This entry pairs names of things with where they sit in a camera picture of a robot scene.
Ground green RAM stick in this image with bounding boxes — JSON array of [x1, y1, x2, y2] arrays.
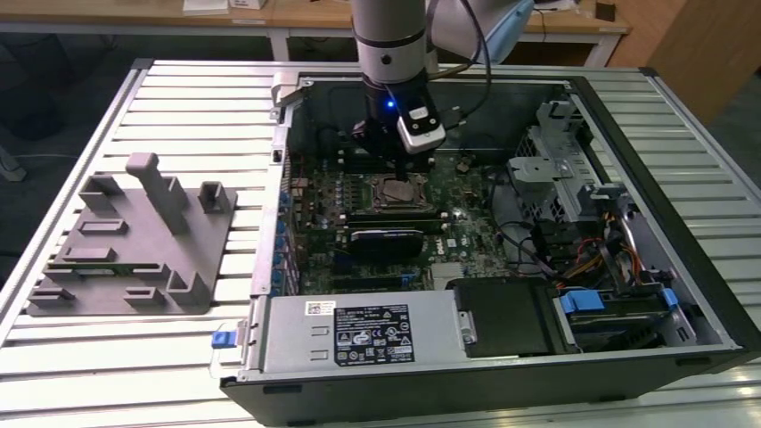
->
[[70, 265, 162, 274]]

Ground metal socket cover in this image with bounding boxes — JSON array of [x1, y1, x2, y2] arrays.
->
[[372, 173, 433, 211]]

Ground black graphics card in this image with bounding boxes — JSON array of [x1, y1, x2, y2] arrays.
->
[[346, 226, 428, 263]]

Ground red wire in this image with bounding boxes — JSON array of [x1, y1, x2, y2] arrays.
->
[[577, 237, 606, 265]]

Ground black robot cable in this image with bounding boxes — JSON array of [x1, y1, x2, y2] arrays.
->
[[448, 0, 494, 124]]

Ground black cable bundle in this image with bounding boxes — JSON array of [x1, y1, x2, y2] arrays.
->
[[496, 218, 587, 280]]

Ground black plastic shroud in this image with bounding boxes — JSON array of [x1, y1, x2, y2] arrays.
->
[[445, 276, 566, 358]]

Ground CPU socket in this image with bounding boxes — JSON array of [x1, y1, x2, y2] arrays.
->
[[369, 172, 434, 214]]

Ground tan wrist cable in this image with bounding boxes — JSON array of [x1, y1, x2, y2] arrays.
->
[[430, 64, 477, 81]]

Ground small silver heatsink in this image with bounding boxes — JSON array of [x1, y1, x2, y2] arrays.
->
[[430, 261, 466, 281]]

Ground black PC case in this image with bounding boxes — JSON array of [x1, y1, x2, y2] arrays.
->
[[217, 70, 745, 427]]

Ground grey metal drive cage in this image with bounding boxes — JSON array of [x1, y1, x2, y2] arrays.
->
[[509, 100, 605, 224]]

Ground silver CPU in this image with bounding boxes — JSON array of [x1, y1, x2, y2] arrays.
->
[[382, 180, 421, 204]]

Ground green motherboard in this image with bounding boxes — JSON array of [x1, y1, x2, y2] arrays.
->
[[282, 151, 540, 296]]

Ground wooden cabinet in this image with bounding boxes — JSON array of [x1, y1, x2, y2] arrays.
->
[[609, 0, 761, 128]]

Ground grey power supply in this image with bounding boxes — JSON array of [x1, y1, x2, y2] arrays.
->
[[236, 292, 477, 383]]

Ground hard disk in blue carrier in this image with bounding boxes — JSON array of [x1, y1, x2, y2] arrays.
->
[[552, 287, 682, 356]]

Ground wooden desk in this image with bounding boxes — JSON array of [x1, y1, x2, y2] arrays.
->
[[0, 0, 633, 68]]

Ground grey case release latch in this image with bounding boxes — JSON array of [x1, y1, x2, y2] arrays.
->
[[270, 72, 302, 121]]

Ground yellow wire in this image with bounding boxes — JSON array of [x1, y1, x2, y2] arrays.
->
[[555, 256, 602, 282]]

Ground grey parts rack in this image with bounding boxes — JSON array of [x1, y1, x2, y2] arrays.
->
[[25, 152, 240, 317]]

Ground white chair base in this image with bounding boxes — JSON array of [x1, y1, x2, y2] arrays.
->
[[0, 144, 28, 183]]

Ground orange wire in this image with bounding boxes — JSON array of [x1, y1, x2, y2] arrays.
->
[[617, 247, 647, 286]]

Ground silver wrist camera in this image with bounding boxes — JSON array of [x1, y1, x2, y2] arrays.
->
[[394, 104, 446, 156]]

